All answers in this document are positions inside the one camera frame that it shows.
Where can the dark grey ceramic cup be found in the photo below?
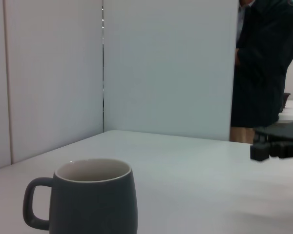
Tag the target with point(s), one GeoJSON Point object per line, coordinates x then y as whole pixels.
{"type": "Point", "coordinates": [92, 207]}

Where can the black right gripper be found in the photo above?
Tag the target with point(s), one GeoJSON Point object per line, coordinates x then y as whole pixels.
{"type": "Point", "coordinates": [283, 132]}

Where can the person in dark coat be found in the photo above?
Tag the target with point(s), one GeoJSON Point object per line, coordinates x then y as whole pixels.
{"type": "Point", "coordinates": [261, 73]}

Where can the dark object on background table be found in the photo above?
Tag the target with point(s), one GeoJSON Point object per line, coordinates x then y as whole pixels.
{"type": "Point", "coordinates": [286, 101]}

